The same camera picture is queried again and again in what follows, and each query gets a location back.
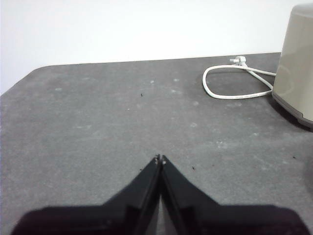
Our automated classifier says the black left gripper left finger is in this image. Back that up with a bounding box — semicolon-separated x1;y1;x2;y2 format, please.
9;153;162;235

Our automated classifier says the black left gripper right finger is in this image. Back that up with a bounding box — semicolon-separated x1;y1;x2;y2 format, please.
160;154;309;235

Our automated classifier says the beige metal toaster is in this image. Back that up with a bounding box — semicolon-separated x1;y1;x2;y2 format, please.
271;3;313;133

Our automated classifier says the white toaster power cable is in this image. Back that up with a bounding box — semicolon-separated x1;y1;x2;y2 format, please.
202;56;278;100

